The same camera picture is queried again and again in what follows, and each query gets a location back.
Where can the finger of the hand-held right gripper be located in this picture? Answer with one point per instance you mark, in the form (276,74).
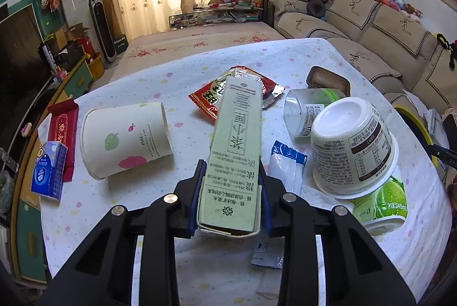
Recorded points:
(442,154)

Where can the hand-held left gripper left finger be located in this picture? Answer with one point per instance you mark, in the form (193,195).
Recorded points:
(194,216)

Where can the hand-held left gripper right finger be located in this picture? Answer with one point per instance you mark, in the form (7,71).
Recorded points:
(267,216)

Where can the black bin yellow rim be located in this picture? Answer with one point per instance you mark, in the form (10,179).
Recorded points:
(423,127)

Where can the small white sachet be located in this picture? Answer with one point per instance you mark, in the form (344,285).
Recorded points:
(264,252)

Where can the blue white sachet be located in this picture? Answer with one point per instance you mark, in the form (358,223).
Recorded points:
(285,163)

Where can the green drink can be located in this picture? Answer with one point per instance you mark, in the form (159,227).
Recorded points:
(389,199)

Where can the pale green carton box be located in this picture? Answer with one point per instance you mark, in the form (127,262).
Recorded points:
(235,149)

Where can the white instant food bowl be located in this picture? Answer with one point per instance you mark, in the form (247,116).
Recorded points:
(350,142)

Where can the white paper cup leaf print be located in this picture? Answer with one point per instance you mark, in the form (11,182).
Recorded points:
(125,142)

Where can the clear plastic cup green label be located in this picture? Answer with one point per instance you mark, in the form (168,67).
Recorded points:
(303,109)

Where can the red snack wrapper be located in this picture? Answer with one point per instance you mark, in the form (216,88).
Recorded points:
(207,95)

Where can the brown rectangular tin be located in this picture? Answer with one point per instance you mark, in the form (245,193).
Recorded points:
(321,77)

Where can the beige sofa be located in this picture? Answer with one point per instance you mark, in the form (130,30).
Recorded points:
(392,42)

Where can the blue tissue pack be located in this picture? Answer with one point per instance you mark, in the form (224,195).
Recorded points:
(48,174)

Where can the red flat packet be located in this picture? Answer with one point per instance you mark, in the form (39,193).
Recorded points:
(64,127)

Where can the white dotted tablecloth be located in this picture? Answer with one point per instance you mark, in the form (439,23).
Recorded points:
(214,54)

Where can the yellow green tv cabinet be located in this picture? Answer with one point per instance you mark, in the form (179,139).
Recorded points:
(76,84)

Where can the floral rug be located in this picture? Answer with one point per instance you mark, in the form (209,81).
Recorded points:
(200,38)

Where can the small green box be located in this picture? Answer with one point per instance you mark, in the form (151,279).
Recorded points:
(121,43)

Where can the small pink item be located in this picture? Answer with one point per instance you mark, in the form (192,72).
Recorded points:
(26,129)

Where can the clear plastic bag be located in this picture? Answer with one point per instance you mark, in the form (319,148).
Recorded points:
(6,191)

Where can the glass coffee table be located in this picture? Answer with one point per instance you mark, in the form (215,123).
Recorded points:
(214,15)

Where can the black white tower fan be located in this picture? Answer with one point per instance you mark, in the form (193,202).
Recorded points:
(103,31)

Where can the open cardboard boxes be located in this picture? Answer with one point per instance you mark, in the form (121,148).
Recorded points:
(68,42)

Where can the black television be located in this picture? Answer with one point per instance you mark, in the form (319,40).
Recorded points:
(18,70)

